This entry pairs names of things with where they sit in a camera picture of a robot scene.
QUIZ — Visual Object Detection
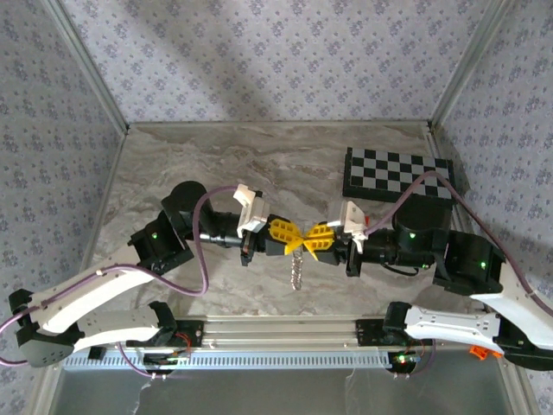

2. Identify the black and silver chessboard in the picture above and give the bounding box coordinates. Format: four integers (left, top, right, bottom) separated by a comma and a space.
342, 146, 458, 213

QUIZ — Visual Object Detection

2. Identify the small control circuit board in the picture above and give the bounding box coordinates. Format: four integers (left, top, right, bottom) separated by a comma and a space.
143, 352, 191, 374
390, 352, 423, 373

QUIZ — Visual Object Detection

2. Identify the orange curved plastic piece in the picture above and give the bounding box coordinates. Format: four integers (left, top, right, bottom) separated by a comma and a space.
469, 345, 502, 361

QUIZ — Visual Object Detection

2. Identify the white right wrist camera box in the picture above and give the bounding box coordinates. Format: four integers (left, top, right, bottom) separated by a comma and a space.
338, 201, 369, 241

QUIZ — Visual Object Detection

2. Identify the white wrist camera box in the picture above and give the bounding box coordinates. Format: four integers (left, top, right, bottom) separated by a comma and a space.
232, 184, 271, 237
338, 201, 369, 241

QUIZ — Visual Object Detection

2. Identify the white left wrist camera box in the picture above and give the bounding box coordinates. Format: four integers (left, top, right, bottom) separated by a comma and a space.
232, 184, 271, 237

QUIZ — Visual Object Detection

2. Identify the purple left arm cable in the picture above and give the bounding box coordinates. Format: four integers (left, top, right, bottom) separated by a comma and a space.
0, 185, 239, 368

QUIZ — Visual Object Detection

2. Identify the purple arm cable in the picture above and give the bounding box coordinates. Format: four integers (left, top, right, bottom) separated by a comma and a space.
364, 170, 553, 319
0, 185, 239, 368

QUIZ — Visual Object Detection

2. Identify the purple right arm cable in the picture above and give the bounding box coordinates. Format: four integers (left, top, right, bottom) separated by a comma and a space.
364, 170, 553, 319

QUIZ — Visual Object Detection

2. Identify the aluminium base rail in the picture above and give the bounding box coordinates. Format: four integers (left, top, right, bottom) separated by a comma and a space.
175, 314, 476, 348

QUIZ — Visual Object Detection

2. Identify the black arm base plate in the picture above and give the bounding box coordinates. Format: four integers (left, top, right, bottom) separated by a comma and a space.
355, 318, 435, 347
144, 317, 205, 348

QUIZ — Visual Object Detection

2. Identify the grey slotted cable duct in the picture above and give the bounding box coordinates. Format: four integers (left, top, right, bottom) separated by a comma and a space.
62, 348, 399, 371

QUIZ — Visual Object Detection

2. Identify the aluminium corner post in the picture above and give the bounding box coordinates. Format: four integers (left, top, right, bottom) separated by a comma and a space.
41, 0, 131, 133
429, 0, 518, 127

